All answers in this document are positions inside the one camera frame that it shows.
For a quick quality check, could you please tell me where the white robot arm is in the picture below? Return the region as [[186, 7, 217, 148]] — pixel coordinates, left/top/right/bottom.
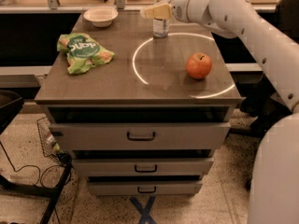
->
[[141, 0, 299, 224]]

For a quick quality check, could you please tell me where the bottom grey drawer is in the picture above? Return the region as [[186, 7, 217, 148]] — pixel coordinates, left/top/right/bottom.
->
[[87, 181, 203, 196]]

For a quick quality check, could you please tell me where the black cable on floor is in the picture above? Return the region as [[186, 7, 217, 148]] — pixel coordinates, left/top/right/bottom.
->
[[0, 140, 73, 189]]

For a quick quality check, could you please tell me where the blue tape cross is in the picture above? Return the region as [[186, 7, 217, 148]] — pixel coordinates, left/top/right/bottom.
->
[[130, 196, 157, 224]]

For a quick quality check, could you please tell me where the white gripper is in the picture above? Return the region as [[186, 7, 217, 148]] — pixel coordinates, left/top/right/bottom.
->
[[140, 0, 214, 26]]

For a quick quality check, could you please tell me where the top grey drawer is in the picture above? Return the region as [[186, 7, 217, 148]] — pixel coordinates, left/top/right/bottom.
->
[[50, 122, 230, 150]]

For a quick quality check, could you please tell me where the red apple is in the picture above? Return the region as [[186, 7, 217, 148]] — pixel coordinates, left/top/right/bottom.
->
[[186, 52, 212, 79]]

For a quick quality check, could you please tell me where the clear plastic water bottle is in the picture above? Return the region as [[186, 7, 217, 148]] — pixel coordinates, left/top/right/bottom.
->
[[153, 0, 171, 38]]

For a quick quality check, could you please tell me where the grey drawer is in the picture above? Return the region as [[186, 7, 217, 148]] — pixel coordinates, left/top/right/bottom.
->
[[50, 122, 230, 150], [87, 181, 203, 196], [72, 158, 214, 177]]

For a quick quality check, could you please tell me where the white bowl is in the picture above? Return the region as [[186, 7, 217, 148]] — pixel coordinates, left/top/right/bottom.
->
[[83, 7, 118, 28]]

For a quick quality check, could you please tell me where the grey drawer cabinet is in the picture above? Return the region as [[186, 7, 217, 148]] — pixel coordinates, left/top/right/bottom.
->
[[36, 11, 241, 183]]

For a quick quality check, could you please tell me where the green snack bag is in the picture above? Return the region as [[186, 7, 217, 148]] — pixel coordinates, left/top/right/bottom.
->
[[57, 33, 115, 75]]

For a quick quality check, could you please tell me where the black office chair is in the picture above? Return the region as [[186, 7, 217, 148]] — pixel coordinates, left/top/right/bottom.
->
[[235, 3, 298, 137]]

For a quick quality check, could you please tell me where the wire mesh basket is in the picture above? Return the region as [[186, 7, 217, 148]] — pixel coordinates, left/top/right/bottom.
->
[[36, 117, 64, 163]]

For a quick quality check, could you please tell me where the middle grey drawer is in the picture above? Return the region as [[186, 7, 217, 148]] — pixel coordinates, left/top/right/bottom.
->
[[72, 158, 214, 177]]

